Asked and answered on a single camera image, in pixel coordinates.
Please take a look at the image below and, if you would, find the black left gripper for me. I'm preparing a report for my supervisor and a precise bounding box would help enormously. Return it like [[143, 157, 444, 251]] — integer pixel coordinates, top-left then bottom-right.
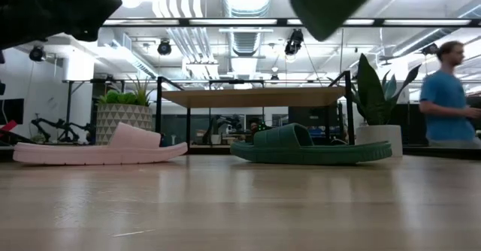
[[0, 0, 123, 51]]

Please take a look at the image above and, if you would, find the pink rubber slide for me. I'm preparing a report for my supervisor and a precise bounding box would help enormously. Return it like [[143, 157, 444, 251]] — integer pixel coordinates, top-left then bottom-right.
[[12, 122, 189, 166]]

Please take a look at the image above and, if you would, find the green rubber slide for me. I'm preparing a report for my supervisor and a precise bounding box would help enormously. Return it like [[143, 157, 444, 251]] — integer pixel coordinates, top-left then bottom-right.
[[288, 0, 380, 42], [229, 122, 393, 165]]

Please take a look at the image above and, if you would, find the black ceiling spotlight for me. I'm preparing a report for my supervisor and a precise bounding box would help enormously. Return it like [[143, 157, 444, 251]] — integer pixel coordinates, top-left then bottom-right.
[[421, 42, 440, 56], [284, 28, 304, 56], [156, 38, 173, 56], [29, 44, 47, 62]]

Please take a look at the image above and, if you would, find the succulent in patterned pot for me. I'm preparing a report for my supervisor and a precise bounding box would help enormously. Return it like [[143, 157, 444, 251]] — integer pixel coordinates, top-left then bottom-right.
[[95, 76, 155, 146]]

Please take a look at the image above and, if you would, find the red flat object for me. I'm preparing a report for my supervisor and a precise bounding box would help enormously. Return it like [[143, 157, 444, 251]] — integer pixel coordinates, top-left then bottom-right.
[[0, 119, 19, 138]]

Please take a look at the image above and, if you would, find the seated person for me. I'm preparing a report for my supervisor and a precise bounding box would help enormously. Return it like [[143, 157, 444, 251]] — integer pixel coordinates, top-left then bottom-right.
[[246, 117, 264, 144]]

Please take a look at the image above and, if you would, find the snake plant in white pot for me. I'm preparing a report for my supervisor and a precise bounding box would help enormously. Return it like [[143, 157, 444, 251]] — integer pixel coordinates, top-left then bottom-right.
[[351, 53, 422, 158]]

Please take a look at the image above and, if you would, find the black wall monitor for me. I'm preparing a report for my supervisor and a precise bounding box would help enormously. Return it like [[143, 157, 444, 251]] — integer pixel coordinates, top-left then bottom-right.
[[0, 98, 26, 126]]

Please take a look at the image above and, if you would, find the silver ventilation duct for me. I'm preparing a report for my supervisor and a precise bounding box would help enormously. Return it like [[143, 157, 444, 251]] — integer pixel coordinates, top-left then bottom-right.
[[221, 0, 274, 56]]

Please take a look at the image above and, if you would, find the wooden shelf with black frame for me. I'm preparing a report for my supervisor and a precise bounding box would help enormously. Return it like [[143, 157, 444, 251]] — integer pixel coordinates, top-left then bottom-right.
[[156, 70, 355, 156]]

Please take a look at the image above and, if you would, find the black overhead frame bar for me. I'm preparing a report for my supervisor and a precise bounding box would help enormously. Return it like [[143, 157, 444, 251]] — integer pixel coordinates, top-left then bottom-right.
[[101, 17, 481, 28]]

